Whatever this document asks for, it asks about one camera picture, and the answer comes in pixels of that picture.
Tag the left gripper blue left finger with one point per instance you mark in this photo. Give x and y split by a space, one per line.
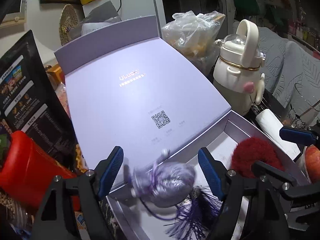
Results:
107 171

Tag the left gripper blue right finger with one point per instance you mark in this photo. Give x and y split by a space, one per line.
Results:
207 165

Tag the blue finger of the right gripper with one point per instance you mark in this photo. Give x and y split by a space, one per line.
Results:
298 136

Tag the red fluffy scrunchie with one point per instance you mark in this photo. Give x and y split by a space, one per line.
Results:
251 150

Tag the lavender drawstring pouch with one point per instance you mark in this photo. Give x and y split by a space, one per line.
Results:
169 193

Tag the red apple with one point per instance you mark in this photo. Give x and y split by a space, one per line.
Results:
312 163

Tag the glass mug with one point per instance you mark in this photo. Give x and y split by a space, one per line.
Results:
301 110

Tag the light blue leaf cushion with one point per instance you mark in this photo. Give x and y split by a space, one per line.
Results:
287 64

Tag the red plastic container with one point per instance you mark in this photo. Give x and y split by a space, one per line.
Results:
28 171

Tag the lavender open gift box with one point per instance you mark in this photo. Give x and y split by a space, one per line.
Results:
127 87

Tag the cream cartoon water bottle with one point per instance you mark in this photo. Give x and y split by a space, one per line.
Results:
237 73

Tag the clear plastic bag of snacks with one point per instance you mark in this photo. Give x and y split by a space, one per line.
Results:
194 37

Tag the white refrigerator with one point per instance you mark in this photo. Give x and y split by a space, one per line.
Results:
128 9

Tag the wall intercom panel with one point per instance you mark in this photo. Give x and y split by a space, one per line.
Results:
16 15

